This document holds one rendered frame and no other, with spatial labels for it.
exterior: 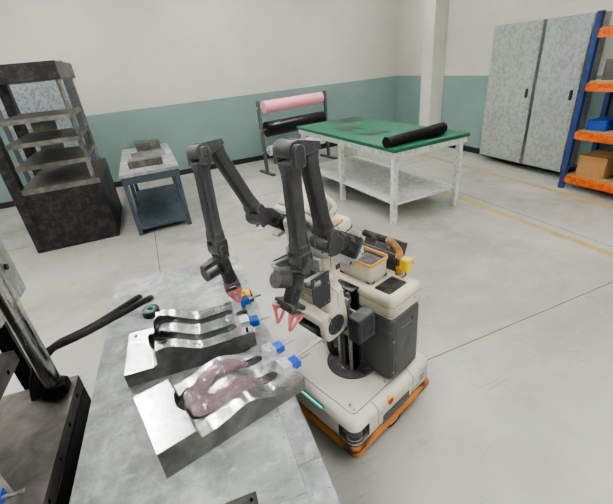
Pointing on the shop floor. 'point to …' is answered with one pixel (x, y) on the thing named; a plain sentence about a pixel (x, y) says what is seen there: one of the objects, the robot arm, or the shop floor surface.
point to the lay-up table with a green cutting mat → (370, 141)
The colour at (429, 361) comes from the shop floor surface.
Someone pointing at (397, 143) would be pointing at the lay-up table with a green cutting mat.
